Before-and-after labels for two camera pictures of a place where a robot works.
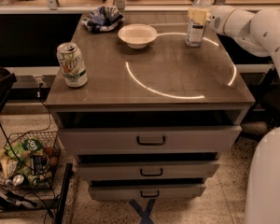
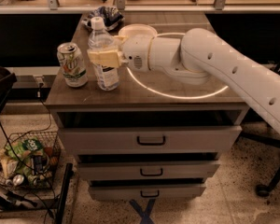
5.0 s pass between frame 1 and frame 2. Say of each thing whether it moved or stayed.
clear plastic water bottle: moved
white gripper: moved
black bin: stayed
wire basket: stayed
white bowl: stayed
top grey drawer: stayed
